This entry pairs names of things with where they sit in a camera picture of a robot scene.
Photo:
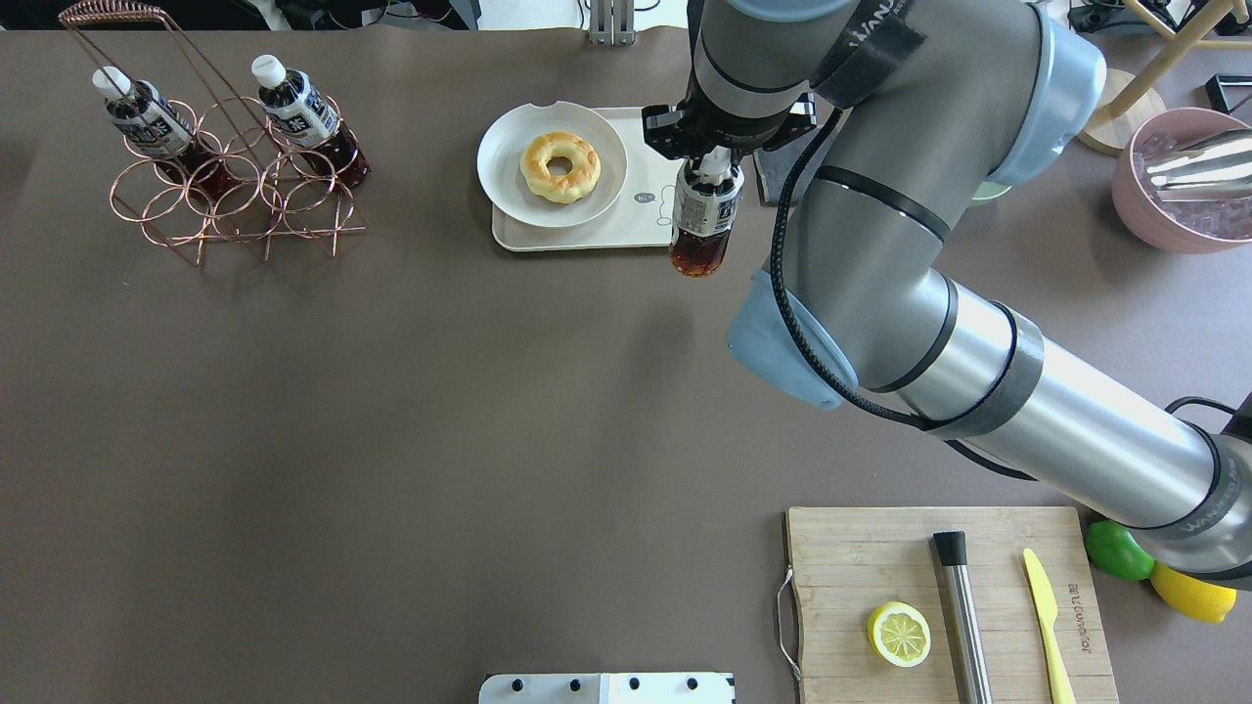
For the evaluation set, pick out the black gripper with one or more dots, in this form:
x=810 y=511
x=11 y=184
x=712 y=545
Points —
x=736 y=128

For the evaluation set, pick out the copper wire bottle rack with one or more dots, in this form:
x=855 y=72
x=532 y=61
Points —
x=274 y=197

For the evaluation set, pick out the pink ice bucket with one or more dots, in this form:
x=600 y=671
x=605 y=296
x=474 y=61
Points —
x=1189 y=227

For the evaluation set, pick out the bamboo cutting board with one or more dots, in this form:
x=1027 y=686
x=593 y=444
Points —
x=846 y=561

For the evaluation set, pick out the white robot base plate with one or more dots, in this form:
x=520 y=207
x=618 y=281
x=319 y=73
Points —
x=629 y=687

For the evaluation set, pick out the green lime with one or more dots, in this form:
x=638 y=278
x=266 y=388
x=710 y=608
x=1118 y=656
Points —
x=1112 y=548

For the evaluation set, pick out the yellow plastic knife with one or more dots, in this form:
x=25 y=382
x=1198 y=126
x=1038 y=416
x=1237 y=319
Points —
x=1047 y=611

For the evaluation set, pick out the wooden stand with base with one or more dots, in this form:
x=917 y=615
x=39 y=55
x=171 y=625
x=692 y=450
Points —
x=1128 y=101

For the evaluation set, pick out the yellow lemon lower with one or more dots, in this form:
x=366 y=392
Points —
x=1194 y=598

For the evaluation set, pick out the metal ice scoop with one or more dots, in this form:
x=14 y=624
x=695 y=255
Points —
x=1215 y=168

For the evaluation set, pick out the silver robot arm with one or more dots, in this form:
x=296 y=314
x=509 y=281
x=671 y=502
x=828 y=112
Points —
x=931 y=100

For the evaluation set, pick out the steel muddler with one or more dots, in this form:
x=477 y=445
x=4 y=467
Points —
x=971 y=661

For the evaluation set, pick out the half lemon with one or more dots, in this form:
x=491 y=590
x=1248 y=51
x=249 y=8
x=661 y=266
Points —
x=899 y=634

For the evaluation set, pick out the beige rabbit tray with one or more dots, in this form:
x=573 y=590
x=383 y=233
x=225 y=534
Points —
x=632 y=205

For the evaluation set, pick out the glazed donut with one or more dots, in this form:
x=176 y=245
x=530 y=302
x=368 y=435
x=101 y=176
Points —
x=560 y=167

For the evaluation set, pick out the tea bottle white cap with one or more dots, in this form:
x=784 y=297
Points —
x=707 y=196

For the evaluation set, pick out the green bowl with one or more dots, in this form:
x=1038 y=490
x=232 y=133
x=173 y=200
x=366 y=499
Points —
x=988 y=191

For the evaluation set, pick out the tea bottle in rack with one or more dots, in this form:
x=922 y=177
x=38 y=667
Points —
x=309 y=122
x=155 y=129

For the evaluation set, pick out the white round plate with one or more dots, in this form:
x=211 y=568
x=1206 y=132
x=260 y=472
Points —
x=499 y=154

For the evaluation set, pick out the metal camera post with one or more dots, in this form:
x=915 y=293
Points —
x=611 y=22

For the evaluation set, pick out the grey folded cloth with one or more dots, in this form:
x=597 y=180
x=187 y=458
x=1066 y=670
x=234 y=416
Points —
x=771 y=168

